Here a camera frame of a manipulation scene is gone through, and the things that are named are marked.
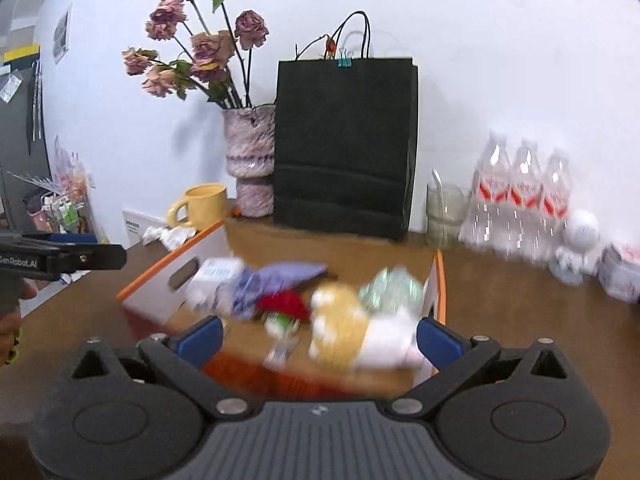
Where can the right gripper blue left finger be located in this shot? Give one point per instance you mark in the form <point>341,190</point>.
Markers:
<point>199,343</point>

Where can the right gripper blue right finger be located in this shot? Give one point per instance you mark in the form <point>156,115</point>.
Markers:
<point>438,344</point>

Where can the translucent plastic pill jar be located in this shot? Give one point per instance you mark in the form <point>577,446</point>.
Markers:
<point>212,287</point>

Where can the iridescent plastic bag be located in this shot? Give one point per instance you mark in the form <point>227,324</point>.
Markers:
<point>392,291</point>

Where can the purple drawstring fabric pouch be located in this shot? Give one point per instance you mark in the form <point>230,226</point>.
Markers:
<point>250,285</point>

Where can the red artificial rose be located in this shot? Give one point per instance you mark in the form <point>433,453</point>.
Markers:
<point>283,313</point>

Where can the yellow white plush sheep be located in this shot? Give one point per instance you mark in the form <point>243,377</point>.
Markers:
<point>345,336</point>

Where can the person left hand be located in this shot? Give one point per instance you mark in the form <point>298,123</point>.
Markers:
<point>13,290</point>

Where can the red orange cardboard box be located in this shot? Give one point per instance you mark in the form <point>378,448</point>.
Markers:
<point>250,360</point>

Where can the cluttered shelf rack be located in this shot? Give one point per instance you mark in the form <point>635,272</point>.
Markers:
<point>45,189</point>

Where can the crumpled white paper by mug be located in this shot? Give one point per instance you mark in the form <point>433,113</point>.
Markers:
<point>171,238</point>

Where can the left water bottle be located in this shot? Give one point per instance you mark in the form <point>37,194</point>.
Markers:
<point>491,183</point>

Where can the water bottle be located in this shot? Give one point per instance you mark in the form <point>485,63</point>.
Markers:
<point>491,183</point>
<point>522,212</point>
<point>556,188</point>

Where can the yellow ceramic mug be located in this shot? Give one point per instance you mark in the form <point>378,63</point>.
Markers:
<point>200,207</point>

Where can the clear glass cup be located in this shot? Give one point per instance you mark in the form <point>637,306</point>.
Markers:
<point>447,207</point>

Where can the middle water bottle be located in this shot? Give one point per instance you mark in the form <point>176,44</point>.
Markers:
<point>522,212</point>

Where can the right water bottle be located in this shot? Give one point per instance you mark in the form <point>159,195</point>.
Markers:
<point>556,188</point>

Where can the white robot figurine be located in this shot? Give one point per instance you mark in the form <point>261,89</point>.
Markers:
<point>580,234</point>

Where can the small patterned tin box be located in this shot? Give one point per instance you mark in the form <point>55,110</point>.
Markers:
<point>619,272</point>

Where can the purple ceramic vase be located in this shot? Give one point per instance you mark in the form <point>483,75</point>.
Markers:
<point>249,136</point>

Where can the black paper shopping bag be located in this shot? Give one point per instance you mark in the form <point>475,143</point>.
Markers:
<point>346,138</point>

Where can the dried pink flowers bouquet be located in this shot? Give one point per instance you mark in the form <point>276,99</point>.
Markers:
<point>218,64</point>

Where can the teal binder clip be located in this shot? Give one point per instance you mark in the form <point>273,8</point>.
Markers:
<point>344,58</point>

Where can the white booklet against wall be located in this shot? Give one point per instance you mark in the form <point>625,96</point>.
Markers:
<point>137,223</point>

